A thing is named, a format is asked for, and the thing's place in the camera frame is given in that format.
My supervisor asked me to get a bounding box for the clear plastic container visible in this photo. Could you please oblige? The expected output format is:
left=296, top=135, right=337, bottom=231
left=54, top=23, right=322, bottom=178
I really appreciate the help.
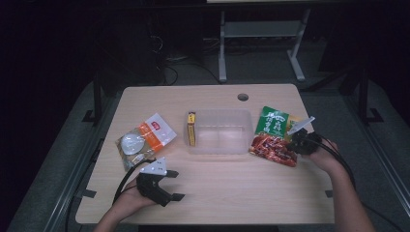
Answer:
left=183, top=108, right=254, bottom=155

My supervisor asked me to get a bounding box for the black floor cable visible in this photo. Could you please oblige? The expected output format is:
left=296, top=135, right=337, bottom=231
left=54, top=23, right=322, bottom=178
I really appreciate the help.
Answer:
left=160, top=61, right=224, bottom=86

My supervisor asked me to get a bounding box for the green and red food packet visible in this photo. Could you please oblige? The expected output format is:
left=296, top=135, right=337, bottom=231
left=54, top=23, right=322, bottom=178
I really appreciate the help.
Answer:
left=248, top=105, right=304, bottom=168

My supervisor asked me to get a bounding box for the orange and white food packet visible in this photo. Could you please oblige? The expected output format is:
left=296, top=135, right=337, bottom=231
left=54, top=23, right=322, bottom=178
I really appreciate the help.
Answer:
left=115, top=112, right=178, bottom=172

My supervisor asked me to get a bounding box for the aluminium rail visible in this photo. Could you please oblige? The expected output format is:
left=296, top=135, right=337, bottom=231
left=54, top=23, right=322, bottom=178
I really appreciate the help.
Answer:
left=42, top=138, right=107, bottom=232
left=342, top=96, right=410, bottom=209

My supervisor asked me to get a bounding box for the person's left hand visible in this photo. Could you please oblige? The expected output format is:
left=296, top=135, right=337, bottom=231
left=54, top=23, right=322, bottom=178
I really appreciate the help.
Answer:
left=113, top=178, right=158, bottom=221

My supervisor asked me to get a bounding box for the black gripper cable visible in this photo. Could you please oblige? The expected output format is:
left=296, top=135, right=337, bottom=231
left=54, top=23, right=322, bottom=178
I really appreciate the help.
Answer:
left=307, top=133, right=357, bottom=191
left=112, top=159, right=158, bottom=206

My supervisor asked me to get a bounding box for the person's right hand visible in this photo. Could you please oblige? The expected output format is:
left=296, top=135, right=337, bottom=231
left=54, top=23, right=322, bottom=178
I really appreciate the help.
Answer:
left=305, top=139, right=343, bottom=176

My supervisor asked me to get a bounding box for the white metal stand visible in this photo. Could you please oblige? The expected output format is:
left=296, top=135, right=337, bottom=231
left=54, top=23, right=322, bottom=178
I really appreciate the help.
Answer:
left=218, top=9, right=311, bottom=82

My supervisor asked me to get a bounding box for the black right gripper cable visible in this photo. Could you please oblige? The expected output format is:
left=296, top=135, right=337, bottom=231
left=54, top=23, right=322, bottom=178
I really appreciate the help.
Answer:
left=307, top=133, right=357, bottom=191

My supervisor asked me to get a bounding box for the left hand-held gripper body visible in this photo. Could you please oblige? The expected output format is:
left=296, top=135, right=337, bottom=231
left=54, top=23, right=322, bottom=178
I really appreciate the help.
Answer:
left=135, top=157, right=174, bottom=208

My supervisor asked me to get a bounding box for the black metal stand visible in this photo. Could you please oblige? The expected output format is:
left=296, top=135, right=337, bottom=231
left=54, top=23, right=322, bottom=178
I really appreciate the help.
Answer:
left=81, top=72, right=104, bottom=126
left=357, top=67, right=385, bottom=126

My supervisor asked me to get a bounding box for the small yellow box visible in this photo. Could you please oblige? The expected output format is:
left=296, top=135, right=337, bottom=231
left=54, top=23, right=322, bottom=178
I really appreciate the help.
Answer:
left=187, top=111, right=197, bottom=147

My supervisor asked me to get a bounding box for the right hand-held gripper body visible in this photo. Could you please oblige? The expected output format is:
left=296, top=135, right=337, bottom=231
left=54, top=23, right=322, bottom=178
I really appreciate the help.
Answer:
left=286, top=116, right=324, bottom=156

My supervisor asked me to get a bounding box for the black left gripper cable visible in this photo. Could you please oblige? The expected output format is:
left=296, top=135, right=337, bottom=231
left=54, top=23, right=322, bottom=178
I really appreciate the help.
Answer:
left=112, top=159, right=158, bottom=206

